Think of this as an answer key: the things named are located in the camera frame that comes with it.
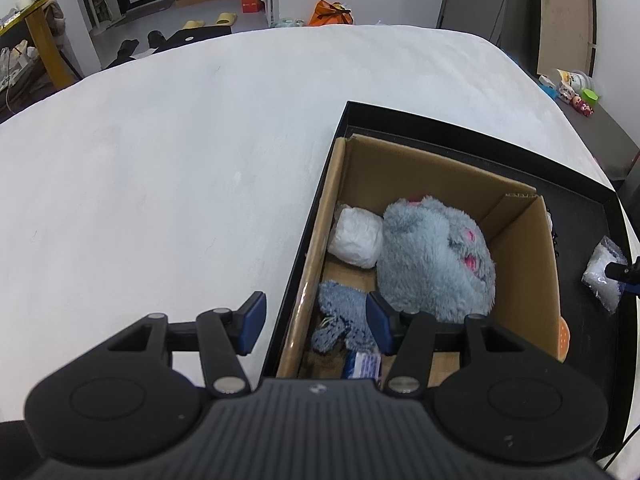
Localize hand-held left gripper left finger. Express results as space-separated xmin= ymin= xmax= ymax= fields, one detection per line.
xmin=100 ymin=291 xmax=267 ymax=398

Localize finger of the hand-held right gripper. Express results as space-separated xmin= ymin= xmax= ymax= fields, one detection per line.
xmin=604 ymin=256 xmax=640 ymax=300

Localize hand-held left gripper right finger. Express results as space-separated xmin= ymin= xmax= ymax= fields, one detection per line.
xmin=366 ymin=292 xmax=542 ymax=397

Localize clear plastic bag white filling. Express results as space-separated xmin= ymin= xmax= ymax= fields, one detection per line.
xmin=582 ymin=236 xmax=628 ymax=315

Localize blue-grey knitted cloth toy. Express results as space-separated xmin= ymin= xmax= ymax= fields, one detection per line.
xmin=312 ymin=281 xmax=381 ymax=354

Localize small blue tissue pack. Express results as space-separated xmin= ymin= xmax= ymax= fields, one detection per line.
xmin=342 ymin=351 xmax=384 ymax=381

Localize black shallow tray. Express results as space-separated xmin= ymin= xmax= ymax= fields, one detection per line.
xmin=260 ymin=101 xmax=633 ymax=461

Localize grey fluffy plush toy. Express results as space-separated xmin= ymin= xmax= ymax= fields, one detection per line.
xmin=376 ymin=196 xmax=497 ymax=324

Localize white plastic wad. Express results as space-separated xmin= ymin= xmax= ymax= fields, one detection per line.
xmin=327 ymin=204 xmax=385 ymax=269

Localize brown cardboard box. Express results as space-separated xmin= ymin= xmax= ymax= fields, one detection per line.
xmin=276 ymin=133 xmax=563 ymax=393

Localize black and white beaded patch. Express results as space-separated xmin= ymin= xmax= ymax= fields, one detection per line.
xmin=545 ymin=205 xmax=560 ymax=257

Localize burger plush toy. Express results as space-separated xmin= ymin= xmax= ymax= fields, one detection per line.
xmin=556 ymin=316 xmax=571 ymax=363

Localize black framed brown board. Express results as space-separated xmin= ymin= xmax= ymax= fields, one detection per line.
xmin=530 ymin=0 xmax=599 ymax=81

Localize black laptop bag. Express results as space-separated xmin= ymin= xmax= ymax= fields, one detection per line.
xmin=164 ymin=25 xmax=233 ymax=52

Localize black socks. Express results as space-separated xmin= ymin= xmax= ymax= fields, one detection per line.
xmin=102 ymin=30 xmax=167 ymax=69

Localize black leaning panel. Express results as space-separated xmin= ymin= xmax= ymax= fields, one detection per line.
xmin=436 ymin=0 xmax=540 ymax=72

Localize orange bag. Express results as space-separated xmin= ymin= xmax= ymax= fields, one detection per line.
xmin=307 ymin=0 xmax=354 ymax=27

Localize yellow table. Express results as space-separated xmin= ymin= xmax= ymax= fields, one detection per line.
xmin=0 ymin=0 xmax=99 ymax=92

